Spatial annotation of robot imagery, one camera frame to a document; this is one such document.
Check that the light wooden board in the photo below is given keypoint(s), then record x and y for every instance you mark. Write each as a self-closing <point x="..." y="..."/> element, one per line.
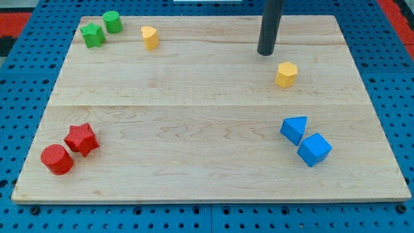
<point x="198" y="119"/>

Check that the blue triangle block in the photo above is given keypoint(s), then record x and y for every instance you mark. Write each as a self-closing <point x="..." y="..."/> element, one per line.
<point x="294" y="128"/>

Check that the yellow hexagon block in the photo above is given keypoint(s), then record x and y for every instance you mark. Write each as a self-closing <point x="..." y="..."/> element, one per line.
<point x="286" y="74"/>

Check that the yellow heart block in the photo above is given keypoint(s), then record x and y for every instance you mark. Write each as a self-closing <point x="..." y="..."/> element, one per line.
<point x="150" y="37"/>

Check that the blue cube block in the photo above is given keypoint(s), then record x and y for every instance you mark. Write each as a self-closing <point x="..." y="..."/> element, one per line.
<point x="314" y="149"/>

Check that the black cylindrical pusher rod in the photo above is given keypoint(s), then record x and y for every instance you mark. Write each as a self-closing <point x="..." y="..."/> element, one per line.
<point x="272" y="13"/>

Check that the red star block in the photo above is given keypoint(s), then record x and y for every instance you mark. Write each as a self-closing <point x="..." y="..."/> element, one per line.
<point x="81" y="139"/>

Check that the green cylinder block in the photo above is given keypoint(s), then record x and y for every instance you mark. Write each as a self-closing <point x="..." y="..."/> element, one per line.
<point x="112" y="22"/>

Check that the green star block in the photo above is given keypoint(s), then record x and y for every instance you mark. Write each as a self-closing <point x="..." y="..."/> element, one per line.
<point x="92" y="35"/>

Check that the red cylinder block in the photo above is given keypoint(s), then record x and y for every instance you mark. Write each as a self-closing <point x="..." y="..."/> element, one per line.
<point x="56" y="158"/>

